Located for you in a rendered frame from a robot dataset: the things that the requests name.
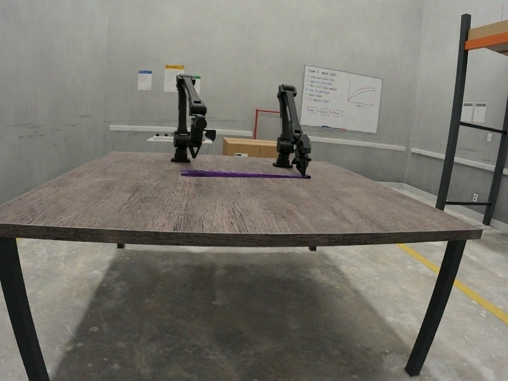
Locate purple striped necktie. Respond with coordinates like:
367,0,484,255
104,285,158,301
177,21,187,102
180,169,311,179

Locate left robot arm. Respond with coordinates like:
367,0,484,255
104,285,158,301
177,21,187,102
273,84,311,168

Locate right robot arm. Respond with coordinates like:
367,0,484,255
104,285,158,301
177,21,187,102
171,74,216,163

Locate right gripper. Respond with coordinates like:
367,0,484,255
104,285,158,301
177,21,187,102
188,128,202,159

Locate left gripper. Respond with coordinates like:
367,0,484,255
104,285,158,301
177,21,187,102
291,157,312,176

